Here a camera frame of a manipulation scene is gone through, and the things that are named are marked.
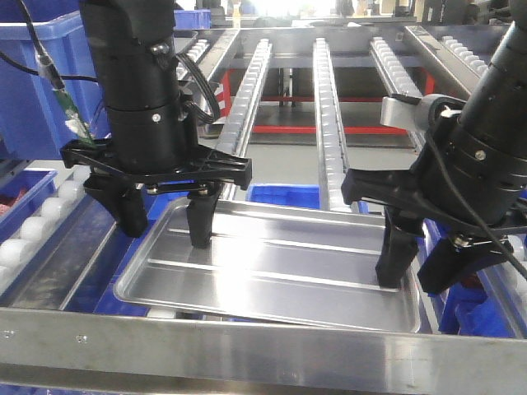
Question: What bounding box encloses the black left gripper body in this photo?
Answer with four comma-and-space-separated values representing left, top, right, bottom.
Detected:
60, 139, 252, 195

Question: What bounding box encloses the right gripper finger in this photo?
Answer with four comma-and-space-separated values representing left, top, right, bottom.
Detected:
375, 206, 424, 288
417, 239, 498, 295

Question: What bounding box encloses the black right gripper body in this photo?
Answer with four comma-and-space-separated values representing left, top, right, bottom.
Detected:
341, 166, 519, 255

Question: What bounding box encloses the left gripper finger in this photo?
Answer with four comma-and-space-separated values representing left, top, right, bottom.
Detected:
83, 174, 148, 238
186, 183, 222, 249

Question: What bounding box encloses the silver ribbed metal tray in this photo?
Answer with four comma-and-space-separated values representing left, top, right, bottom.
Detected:
114, 197, 422, 332

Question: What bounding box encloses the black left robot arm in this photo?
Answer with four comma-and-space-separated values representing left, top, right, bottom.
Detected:
61, 1, 252, 248

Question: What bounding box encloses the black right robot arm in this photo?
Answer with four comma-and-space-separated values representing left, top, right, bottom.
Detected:
341, 16, 526, 294

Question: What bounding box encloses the lower blue bin under tray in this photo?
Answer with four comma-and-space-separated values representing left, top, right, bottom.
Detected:
65, 193, 182, 314

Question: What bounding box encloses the white roller track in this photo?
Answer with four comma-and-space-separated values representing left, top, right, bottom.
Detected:
215, 39, 273, 157
370, 36, 425, 151
312, 37, 359, 213
0, 39, 211, 289

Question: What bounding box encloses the lower right blue bin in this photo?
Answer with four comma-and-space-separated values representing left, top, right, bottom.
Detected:
423, 217, 527, 338

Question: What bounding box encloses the red white striped barrier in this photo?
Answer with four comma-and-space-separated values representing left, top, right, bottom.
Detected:
211, 70, 231, 125

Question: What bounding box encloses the lower middle blue bin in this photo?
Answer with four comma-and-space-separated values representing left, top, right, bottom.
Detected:
245, 184, 320, 209

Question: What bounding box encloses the green circuit board connector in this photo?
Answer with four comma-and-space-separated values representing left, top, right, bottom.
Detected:
35, 50, 96, 147

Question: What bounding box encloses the lower left blue bin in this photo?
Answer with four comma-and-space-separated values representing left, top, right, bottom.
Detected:
1, 169, 58, 242

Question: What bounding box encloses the large blue plastic bin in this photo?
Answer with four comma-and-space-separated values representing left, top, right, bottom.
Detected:
1, 5, 110, 160

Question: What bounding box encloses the far left white roller track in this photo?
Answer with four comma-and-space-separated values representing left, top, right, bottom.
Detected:
0, 39, 211, 289

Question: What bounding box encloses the far right roller track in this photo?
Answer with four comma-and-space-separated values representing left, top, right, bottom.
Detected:
440, 35, 488, 77

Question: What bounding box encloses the right steel divider rail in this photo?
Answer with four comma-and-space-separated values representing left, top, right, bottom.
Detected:
403, 26, 481, 100

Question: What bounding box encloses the steel front shelf rail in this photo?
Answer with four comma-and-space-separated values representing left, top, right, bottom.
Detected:
1, 308, 526, 394

